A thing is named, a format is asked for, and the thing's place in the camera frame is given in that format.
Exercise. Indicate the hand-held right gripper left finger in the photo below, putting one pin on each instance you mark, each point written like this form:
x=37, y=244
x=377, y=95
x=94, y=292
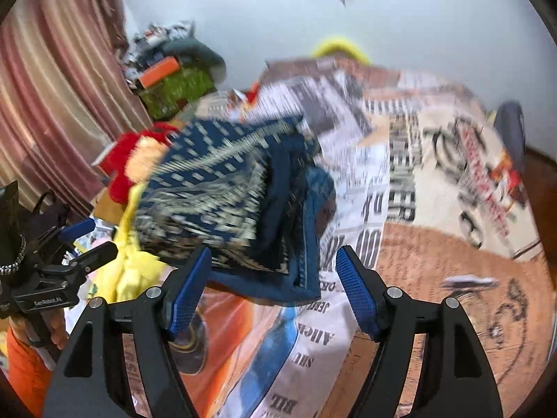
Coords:
x=187, y=291

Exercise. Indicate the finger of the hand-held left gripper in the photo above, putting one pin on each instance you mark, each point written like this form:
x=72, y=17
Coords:
x=93, y=257
x=78, y=230

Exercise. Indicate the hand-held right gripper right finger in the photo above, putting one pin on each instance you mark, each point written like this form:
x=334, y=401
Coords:
x=357, y=291

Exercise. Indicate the blue patterned garment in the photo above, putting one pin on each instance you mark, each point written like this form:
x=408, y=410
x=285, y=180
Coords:
x=235, y=209

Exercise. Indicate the person's left hand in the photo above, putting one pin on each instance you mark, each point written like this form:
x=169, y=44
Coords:
x=54, y=328

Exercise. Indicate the yellow cloth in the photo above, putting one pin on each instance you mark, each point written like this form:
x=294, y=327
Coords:
x=126, y=270

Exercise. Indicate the red plush toy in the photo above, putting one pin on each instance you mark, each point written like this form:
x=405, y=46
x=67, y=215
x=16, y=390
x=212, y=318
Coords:
x=130, y=161

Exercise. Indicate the printed blanket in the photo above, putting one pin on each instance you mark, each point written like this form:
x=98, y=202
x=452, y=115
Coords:
x=417, y=209

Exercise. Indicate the pink striped curtain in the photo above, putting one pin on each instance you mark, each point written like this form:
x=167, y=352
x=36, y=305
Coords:
x=56, y=96

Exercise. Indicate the pile of mixed clutter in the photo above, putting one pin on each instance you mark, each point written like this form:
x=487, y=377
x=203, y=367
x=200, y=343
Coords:
x=174, y=69

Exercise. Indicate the grey backpack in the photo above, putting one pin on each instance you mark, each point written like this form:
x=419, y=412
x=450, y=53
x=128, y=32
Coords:
x=511, y=128

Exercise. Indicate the yellow pillow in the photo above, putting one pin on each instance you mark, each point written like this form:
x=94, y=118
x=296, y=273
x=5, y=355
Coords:
x=341, y=48

